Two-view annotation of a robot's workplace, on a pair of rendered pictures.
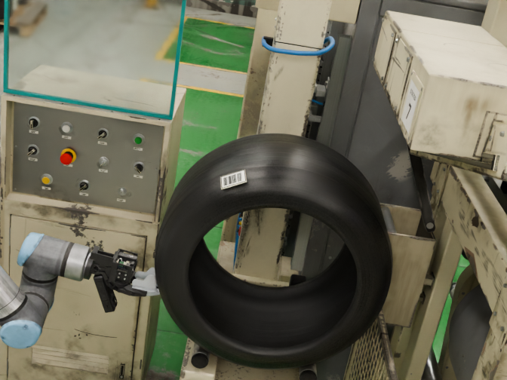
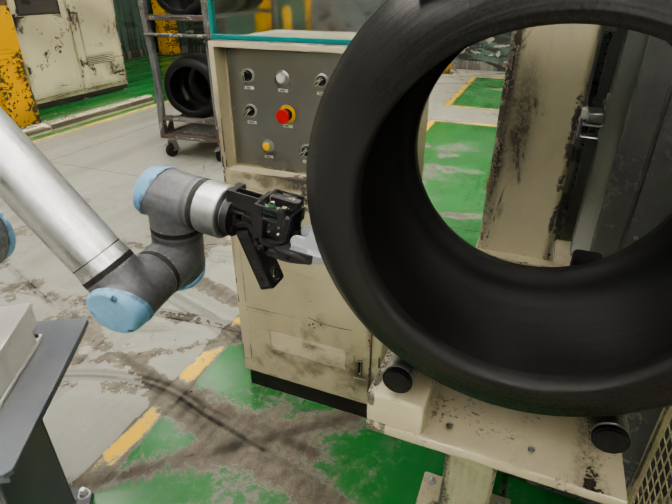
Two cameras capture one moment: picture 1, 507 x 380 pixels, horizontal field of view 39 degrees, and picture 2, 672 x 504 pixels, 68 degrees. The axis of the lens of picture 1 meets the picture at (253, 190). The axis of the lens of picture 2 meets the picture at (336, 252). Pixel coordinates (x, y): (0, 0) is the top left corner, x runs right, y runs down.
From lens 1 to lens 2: 1.15 m
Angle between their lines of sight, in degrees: 22
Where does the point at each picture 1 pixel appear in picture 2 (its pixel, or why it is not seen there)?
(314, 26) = not seen: outside the picture
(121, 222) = not seen: hidden behind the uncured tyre
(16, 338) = (109, 316)
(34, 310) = (138, 275)
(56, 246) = (179, 182)
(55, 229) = not seen: hidden behind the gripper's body
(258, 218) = (517, 154)
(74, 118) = (288, 64)
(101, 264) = (243, 210)
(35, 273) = (157, 223)
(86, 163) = (306, 122)
